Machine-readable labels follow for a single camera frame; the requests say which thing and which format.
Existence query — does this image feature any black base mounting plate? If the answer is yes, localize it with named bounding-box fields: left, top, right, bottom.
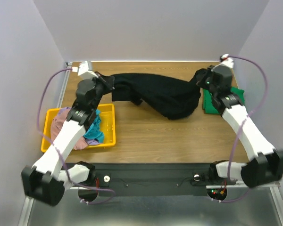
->
left=66, top=162, right=236, bottom=197

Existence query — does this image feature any lavender t shirt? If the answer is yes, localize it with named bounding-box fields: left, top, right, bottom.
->
left=85, top=139, right=101, bottom=145

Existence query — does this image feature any teal t shirt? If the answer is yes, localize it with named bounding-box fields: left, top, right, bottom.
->
left=83, top=109, right=105, bottom=143

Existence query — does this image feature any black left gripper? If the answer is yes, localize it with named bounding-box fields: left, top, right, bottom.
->
left=87, top=71, right=114, bottom=110

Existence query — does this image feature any pink t shirt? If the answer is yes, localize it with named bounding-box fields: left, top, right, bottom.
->
left=50, top=107, right=88, bottom=150

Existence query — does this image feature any black t shirt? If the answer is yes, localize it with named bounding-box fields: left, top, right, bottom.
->
left=111, top=68, right=207, bottom=120

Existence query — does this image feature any aluminium frame rail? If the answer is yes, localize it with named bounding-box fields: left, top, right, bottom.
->
left=25, top=175, right=281, bottom=201

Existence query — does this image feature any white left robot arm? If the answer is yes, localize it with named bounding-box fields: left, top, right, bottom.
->
left=21, top=76, right=116, bottom=206

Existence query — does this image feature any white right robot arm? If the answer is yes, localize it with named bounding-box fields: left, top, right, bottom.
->
left=196, top=64, right=283, bottom=188

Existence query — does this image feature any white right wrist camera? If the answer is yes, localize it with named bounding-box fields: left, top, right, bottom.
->
left=220, top=54, right=234, bottom=69

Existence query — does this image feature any yellow plastic bin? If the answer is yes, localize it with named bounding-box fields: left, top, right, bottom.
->
left=44, top=104, right=116, bottom=150

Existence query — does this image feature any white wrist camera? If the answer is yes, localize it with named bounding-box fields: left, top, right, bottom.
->
left=78, top=61, right=97, bottom=80
left=220, top=54, right=234, bottom=69

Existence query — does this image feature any green folded t shirt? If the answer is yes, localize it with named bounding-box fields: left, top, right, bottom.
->
left=202, top=87, right=245, bottom=114

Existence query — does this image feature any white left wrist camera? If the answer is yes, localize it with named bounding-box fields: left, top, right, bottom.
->
left=78, top=61, right=97, bottom=80

